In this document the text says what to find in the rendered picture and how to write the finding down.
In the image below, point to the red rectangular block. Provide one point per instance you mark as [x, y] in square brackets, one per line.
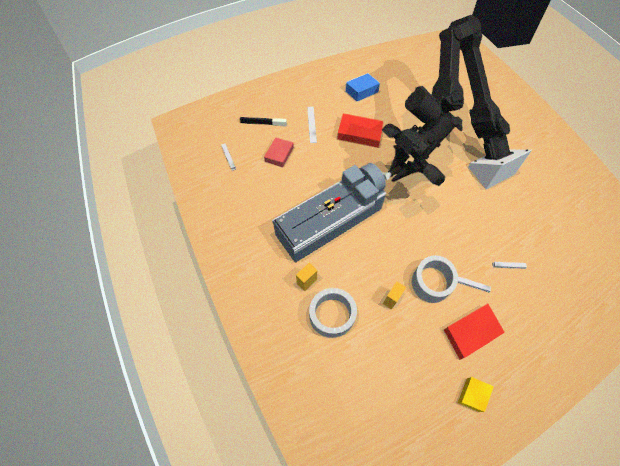
[472, 332]
[279, 152]
[360, 130]

